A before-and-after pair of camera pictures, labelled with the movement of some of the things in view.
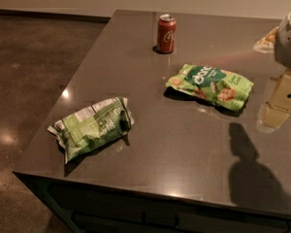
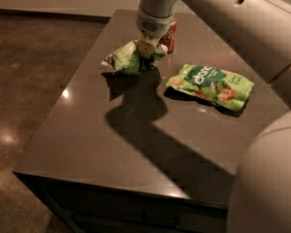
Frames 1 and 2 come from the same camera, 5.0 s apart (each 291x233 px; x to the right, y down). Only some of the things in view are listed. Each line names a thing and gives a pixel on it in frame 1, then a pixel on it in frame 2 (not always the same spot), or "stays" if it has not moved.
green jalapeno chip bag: x=93 y=127 → x=128 y=57
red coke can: x=167 y=33 stays
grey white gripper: x=289 y=48 → x=154 y=27
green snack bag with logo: x=216 y=85 stays
